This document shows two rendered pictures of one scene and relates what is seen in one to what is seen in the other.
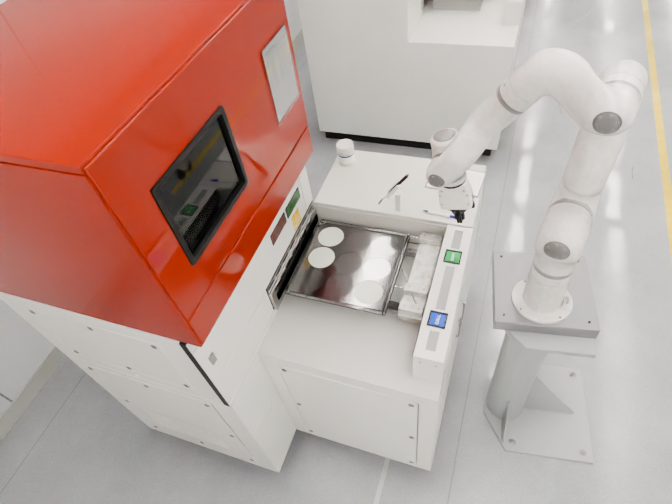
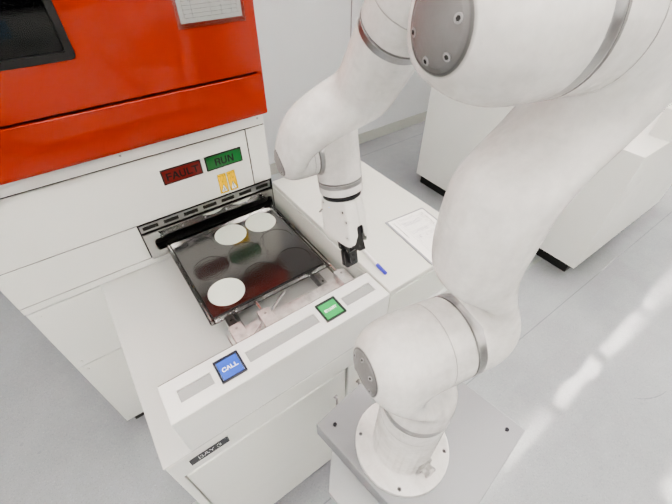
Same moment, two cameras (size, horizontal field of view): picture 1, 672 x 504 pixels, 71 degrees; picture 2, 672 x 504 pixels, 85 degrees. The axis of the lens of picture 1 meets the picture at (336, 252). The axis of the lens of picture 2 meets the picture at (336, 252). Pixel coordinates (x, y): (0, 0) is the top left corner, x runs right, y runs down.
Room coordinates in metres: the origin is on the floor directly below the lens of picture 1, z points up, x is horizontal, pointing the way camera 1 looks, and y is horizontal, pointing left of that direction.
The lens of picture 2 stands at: (0.52, -0.65, 1.67)
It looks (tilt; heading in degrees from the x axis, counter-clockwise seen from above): 44 degrees down; 27
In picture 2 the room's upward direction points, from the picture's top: straight up
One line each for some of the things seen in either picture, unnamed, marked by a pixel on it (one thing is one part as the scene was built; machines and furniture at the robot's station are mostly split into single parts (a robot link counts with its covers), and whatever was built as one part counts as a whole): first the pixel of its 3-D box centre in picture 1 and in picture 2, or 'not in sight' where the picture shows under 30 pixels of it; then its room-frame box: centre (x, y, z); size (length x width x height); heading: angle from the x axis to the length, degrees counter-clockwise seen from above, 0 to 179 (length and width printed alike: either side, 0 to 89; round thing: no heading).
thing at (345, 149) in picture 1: (345, 152); not in sight; (1.60, -0.12, 1.01); 0.07 x 0.07 x 0.10
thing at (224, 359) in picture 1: (266, 271); (146, 207); (1.04, 0.25, 1.02); 0.82 x 0.03 x 0.40; 153
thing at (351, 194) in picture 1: (400, 196); (365, 224); (1.41, -0.30, 0.89); 0.62 x 0.35 x 0.14; 63
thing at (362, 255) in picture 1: (348, 263); (245, 253); (1.11, -0.04, 0.90); 0.34 x 0.34 x 0.01; 63
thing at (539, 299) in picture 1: (547, 283); (408, 424); (0.83, -0.65, 0.96); 0.19 x 0.19 x 0.18
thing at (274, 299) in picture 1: (296, 256); (214, 221); (1.19, 0.15, 0.89); 0.44 x 0.02 x 0.10; 153
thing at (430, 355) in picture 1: (444, 298); (288, 352); (0.89, -0.33, 0.89); 0.55 x 0.09 x 0.14; 153
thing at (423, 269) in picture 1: (421, 278); (297, 315); (1.01, -0.28, 0.87); 0.36 x 0.08 x 0.03; 153
